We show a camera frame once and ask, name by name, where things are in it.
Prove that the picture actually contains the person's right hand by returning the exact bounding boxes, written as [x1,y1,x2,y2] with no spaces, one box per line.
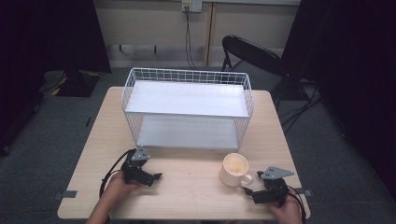
[268,188,304,224]

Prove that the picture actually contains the cream ceramic cup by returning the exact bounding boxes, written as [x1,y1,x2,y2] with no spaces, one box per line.
[219,152,254,189]

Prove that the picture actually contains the grey tape strip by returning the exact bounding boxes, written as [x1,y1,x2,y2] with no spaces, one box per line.
[52,189,78,201]
[294,187,313,198]

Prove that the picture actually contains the black chair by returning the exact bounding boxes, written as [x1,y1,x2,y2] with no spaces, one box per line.
[220,35,285,77]

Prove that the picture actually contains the black wall socket cable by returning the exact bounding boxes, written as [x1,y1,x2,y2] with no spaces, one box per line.
[184,8,201,72]

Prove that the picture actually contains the person's left hand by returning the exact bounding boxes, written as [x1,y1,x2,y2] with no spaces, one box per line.
[103,172,142,201]

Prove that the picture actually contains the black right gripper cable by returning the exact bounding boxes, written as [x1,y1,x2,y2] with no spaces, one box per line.
[287,186,308,224]

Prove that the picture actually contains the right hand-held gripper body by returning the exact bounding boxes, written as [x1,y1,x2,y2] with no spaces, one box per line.
[251,165,295,208]

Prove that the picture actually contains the white wall socket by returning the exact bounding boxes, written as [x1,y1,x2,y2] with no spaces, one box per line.
[181,0,204,14]

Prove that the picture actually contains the black floor cables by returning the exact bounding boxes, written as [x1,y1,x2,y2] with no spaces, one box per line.
[278,81,326,135]

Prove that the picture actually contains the black stand base striped tape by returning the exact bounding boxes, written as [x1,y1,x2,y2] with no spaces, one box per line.
[38,68,101,98]

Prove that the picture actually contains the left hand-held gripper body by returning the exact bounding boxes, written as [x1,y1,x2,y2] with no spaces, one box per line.
[120,147,156,188]

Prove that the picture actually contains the white wire two-tier shelf rack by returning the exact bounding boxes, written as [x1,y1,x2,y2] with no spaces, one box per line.
[120,67,255,151]

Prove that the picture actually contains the dark curtain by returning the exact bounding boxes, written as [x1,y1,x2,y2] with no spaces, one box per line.
[0,0,112,157]
[280,0,396,200]

